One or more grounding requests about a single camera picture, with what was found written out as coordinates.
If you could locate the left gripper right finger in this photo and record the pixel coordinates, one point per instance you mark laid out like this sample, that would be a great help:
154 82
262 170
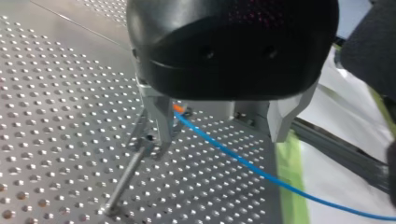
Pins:
281 119

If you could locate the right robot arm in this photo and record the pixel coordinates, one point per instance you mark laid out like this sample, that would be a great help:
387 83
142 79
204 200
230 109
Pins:
370 46

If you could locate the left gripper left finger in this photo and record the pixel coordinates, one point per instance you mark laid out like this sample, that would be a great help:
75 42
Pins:
162 118

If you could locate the metal post with orange clip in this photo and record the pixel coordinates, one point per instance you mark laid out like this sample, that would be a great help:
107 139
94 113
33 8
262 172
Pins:
127 178

